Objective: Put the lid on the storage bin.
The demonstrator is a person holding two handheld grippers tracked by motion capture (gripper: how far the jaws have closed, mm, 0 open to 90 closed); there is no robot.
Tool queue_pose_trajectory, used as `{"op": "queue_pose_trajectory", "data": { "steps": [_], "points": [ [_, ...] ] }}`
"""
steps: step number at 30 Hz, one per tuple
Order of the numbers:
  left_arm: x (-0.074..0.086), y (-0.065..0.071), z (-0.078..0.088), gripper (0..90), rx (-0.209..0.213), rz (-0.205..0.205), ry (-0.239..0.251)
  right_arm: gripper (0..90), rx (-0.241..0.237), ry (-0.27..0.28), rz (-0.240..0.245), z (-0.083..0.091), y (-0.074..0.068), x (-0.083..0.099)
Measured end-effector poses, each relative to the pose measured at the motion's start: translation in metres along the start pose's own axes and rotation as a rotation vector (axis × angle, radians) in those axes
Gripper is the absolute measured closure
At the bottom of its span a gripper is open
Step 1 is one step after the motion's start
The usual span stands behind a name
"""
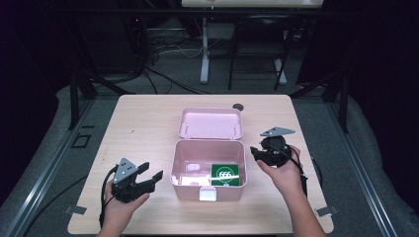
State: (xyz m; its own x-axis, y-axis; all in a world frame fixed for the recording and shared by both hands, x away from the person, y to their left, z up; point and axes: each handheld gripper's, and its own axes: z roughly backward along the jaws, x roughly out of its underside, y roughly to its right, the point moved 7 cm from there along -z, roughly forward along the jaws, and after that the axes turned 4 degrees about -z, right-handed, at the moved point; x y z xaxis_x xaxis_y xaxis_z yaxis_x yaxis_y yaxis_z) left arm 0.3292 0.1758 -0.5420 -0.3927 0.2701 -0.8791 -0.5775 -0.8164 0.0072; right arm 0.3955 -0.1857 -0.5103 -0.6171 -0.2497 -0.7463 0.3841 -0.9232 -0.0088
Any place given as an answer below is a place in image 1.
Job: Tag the white desk leg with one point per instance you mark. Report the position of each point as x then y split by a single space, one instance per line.
205 52

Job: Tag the round table grommet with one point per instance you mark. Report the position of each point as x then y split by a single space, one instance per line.
237 107

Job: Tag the black metal stand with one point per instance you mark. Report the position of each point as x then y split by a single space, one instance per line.
332 95
79 95

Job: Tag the black chair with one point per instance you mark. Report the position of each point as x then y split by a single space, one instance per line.
260 46

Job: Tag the person's left hand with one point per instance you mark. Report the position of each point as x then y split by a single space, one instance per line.
122 210

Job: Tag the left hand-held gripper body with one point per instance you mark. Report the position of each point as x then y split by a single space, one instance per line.
124 184

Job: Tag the white desk top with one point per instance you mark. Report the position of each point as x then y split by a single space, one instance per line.
252 3

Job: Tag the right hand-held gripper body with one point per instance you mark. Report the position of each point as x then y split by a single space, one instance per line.
275 147

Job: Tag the pink storage box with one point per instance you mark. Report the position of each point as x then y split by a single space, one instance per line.
209 154

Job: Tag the green card pack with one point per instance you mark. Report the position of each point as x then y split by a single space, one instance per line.
225 175

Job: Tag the person's right hand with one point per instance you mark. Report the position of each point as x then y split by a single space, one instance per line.
287 174

